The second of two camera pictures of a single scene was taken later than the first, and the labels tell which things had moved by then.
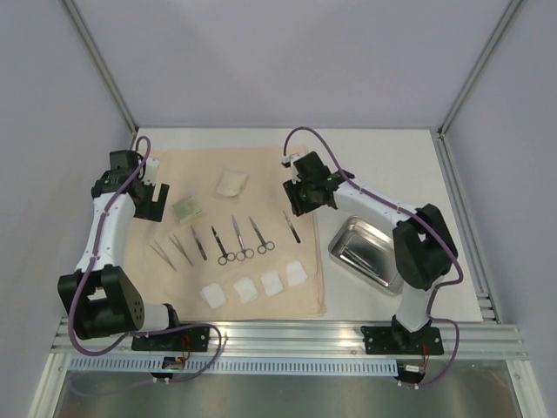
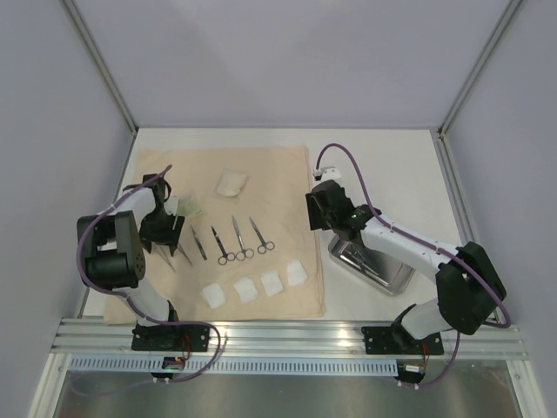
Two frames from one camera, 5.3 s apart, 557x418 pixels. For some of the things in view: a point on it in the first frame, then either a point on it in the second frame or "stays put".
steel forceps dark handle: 199,244 stays put
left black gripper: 151,210 → 170,237
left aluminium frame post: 103,66 stays put
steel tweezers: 180,247 stays put
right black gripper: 298,200 → 313,212
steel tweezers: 164,256 stays put
